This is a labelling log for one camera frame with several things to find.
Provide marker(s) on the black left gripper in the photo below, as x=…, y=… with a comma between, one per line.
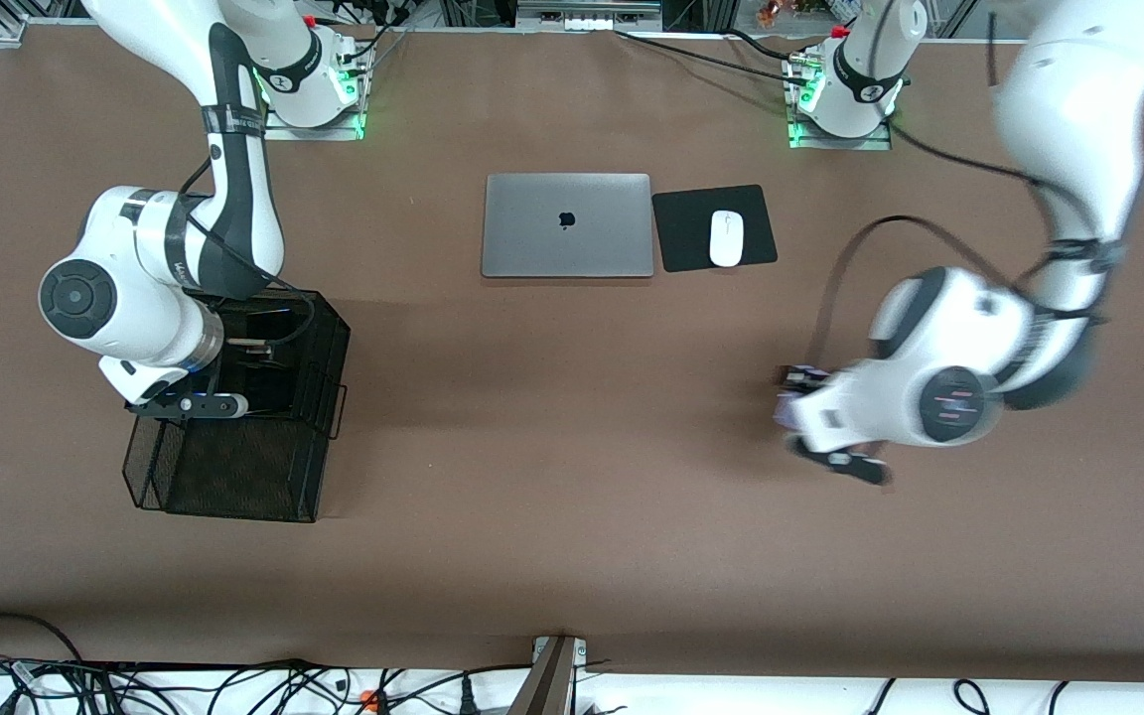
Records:
x=798, y=378

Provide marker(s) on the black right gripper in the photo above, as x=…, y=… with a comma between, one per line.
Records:
x=252, y=359

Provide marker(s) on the lilac flip phone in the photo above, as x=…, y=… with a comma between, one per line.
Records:
x=794, y=407

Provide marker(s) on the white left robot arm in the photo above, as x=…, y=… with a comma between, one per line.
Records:
x=939, y=338

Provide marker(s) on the black mesh two-tier tray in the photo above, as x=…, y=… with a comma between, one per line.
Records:
x=234, y=467

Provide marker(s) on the white computer mouse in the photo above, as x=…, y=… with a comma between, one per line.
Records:
x=727, y=238

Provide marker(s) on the black mouse pad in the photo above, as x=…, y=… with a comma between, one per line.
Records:
x=681, y=238

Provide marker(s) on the silver closed laptop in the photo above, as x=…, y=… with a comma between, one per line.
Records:
x=567, y=238

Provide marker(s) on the black power plug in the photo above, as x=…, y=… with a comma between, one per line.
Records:
x=466, y=695

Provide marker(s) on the white power strip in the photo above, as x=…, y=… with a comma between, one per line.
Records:
x=587, y=20

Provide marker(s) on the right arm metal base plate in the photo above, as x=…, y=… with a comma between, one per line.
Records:
x=279, y=133

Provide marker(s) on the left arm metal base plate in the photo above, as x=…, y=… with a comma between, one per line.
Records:
x=880, y=142

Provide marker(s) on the metal bracket at table edge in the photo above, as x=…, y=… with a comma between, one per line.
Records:
x=552, y=685

